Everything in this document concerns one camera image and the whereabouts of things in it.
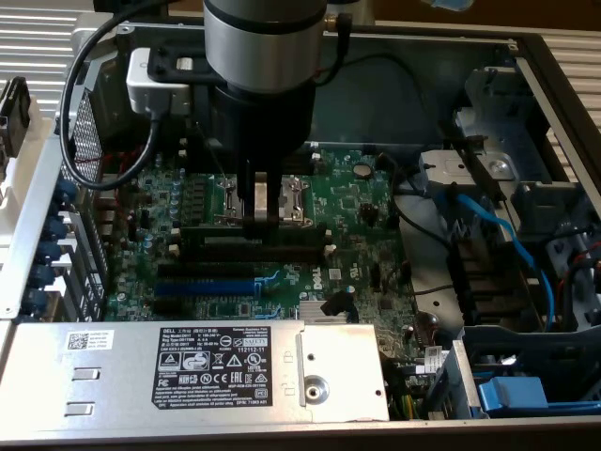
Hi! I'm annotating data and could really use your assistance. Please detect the black ribbed bracket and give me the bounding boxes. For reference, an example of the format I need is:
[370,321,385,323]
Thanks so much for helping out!
[445,237,548,326]

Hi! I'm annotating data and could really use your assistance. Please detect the short black expansion slot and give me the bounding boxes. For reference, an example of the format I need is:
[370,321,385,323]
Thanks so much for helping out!
[151,299,184,317]

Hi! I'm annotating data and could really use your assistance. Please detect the metal port block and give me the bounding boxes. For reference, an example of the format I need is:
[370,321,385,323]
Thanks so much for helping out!
[92,172,131,239]

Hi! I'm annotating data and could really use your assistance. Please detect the blue card slot latch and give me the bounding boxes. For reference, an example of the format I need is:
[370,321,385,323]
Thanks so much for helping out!
[46,213,71,239]
[30,265,55,290]
[37,239,65,264]
[54,180,79,206]
[23,288,48,314]

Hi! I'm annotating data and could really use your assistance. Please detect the silver metal disk bay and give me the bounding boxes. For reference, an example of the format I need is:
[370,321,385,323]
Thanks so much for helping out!
[417,65,601,330]

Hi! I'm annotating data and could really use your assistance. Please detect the blue expansion slot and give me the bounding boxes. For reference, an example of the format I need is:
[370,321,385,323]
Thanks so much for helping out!
[153,279,257,298]

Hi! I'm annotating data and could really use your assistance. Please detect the red and black wires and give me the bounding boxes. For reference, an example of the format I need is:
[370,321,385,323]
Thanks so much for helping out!
[553,224,601,283]

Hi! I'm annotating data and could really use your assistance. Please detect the open black silver PC case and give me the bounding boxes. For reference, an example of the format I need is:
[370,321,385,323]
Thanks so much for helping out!
[0,12,601,445]

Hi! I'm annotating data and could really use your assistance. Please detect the black cable brass connector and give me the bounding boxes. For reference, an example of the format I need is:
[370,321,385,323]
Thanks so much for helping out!
[322,12,354,88]

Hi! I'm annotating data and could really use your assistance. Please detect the silver CPU socket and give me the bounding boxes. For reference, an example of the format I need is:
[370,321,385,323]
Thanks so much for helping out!
[213,174,316,232]

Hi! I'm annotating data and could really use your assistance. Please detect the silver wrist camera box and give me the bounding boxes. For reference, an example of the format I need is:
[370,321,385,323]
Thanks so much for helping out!
[125,46,194,118]

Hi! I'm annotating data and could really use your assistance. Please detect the black curved wire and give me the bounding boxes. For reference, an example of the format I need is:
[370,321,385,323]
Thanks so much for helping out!
[393,204,455,257]

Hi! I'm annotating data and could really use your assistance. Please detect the silver chipset heatsink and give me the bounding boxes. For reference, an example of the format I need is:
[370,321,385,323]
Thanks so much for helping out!
[299,300,362,324]

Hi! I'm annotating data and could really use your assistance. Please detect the green Dell motherboard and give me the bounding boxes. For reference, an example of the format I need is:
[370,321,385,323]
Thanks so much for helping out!
[100,146,445,377]

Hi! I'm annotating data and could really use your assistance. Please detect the black camera bracket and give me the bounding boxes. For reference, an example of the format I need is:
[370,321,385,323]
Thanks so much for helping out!
[146,45,227,88]

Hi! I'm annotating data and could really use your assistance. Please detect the blue plastic drive latch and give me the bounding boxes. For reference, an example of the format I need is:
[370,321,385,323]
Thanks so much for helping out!
[477,375,549,418]

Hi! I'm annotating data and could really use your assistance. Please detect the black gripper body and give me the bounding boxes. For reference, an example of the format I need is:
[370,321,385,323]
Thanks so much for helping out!
[208,83,316,178]

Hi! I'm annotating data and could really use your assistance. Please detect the grey blue drive cage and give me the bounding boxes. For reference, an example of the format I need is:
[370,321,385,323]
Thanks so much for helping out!
[424,323,601,420]

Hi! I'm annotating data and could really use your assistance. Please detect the green RAM stick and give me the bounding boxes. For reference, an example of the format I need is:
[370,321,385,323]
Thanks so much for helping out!
[180,223,326,246]

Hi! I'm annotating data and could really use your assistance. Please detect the thin metal locking lever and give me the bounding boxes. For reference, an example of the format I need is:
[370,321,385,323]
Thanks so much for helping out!
[194,121,230,182]

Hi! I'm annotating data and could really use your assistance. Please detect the black graphics card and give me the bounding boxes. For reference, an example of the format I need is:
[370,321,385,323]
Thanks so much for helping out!
[0,76,33,161]

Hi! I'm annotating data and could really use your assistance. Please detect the black camera cable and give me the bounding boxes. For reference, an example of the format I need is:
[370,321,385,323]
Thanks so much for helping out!
[59,0,164,190]

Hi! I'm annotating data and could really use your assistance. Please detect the long black expansion slot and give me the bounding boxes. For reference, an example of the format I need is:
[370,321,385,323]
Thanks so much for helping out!
[157,261,255,280]

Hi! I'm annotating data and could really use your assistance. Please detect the thin black wire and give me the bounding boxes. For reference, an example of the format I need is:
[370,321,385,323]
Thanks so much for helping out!
[326,54,424,147]

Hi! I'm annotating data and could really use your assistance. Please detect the silver power supply unit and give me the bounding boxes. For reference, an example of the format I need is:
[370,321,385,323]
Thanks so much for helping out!
[0,319,392,427]

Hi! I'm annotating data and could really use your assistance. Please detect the black wire plug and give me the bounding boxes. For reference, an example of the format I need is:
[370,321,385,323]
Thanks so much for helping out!
[319,289,352,317]

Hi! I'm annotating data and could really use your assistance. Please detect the black RAM slot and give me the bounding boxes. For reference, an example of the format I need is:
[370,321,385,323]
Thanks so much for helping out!
[187,139,314,151]
[187,163,314,177]
[180,244,327,257]
[187,148,314,159]
[180,253,328,264]
[187,156,314,167]

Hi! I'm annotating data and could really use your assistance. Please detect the blue SATA wire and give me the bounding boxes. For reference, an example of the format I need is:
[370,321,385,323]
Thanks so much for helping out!
[434,185,560,333]

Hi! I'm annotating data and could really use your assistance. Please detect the yellow green wire bundle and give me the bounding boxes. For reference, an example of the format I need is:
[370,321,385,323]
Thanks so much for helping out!
[382,356,429,422]

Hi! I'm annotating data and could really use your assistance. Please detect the black flat strap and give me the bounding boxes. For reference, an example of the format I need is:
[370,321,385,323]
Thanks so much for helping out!
[450,115,511,204]

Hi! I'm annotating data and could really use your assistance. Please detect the red and black fan wire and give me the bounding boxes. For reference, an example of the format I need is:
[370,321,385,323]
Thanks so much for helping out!
[74,144,147,225]

